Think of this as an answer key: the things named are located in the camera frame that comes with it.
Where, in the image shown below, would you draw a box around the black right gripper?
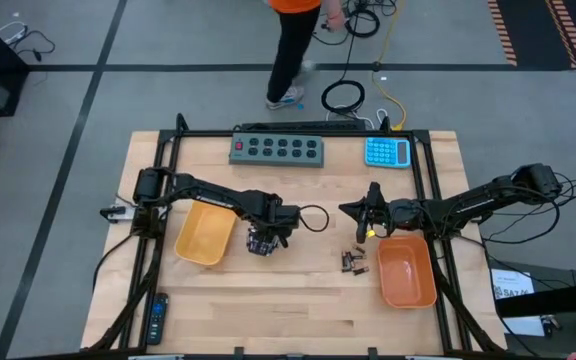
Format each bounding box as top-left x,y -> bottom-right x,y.
338,181 -> 422,245

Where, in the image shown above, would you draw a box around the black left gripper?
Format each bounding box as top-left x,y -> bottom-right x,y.
245,203 -> 303,250

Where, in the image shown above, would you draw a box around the yellow plastic bin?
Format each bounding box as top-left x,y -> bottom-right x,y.
174,199 -> 239,267

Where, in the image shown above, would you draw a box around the orange plastic bin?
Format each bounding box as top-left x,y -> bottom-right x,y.
376,235 -> 439,309

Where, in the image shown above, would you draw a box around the blue calculator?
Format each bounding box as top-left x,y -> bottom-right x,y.
364,136 -> 413,169

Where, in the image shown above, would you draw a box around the grey power strip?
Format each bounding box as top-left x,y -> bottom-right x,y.
228,134 -> 326,169

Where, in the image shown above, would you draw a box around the black power strip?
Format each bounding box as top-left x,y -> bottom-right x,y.
240,119 -> 368,133

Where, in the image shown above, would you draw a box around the black remote control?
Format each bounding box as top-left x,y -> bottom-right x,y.
145,292 -> 170,346

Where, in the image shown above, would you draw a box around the white paper label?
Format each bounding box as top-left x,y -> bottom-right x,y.
491,268 -> 545,337

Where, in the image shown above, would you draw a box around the person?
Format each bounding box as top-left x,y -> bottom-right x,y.
265,0 -> 345,111

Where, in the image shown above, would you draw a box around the grey side table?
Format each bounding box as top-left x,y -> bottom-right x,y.
487,259 -> 576,360

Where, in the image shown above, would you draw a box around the black bar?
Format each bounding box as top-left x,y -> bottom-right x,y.
495,279 -> 576,319

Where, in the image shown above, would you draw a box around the black mat orange stripes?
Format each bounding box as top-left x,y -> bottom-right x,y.
486,0 -> 576,70

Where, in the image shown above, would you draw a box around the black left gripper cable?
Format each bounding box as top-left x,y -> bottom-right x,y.
297,203 -> 331,234

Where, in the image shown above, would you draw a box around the yellow floor cable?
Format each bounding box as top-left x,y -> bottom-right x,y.
370,0 -> 408,132

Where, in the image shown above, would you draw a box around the black coiled floor cable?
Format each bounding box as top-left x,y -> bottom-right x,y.
320,78 -> 367,114
343,5 -> 382,39

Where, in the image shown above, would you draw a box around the black aluminium table frame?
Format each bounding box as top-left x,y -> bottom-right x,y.
86,112 -> 508,354

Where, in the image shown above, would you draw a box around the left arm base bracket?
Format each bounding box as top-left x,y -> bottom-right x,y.
99,202 -> 135,224

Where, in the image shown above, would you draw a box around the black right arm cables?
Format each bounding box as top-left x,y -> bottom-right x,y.
480,172 -> 576,246

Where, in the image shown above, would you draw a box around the white charger cable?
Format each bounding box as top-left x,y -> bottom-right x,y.
0,20 -> 57,64

